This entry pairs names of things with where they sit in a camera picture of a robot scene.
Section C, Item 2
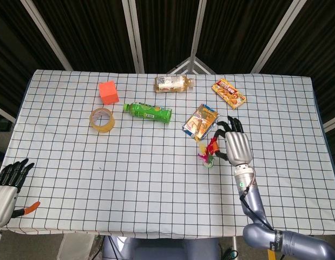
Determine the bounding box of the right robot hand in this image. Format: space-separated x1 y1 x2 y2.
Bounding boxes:
213 115 254 166

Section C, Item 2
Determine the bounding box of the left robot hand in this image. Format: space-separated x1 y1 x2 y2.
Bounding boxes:
0 158 41 228

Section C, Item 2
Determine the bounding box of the colourful feather shuttlecock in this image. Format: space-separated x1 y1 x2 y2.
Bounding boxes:
198 136 221 168

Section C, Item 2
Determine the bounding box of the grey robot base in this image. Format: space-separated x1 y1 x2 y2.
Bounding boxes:
102 235 221 260

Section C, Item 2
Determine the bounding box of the gold and blue snack bag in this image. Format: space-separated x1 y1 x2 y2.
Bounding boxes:
182 103 220 142

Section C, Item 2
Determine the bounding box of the orange snack box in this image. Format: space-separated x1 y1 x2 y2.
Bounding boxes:
212 78 247 111

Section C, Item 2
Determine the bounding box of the amber tea bottle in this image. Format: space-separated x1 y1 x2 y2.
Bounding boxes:
154 75 195 94

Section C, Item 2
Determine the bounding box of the green plastic bottle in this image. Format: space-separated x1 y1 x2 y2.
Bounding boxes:
122 101 173 125

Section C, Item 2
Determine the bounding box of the checkered white tablecloth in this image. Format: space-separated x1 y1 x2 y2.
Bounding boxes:
0 69 335 239

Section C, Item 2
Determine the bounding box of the clear packing tape roll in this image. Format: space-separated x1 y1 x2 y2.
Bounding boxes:
89 107 116 134

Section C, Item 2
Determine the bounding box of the orange foam cube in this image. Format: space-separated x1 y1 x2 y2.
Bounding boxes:
98 80 120 106

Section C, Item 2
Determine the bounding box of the white folding screen frame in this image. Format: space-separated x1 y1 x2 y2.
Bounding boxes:
0 0 335 131

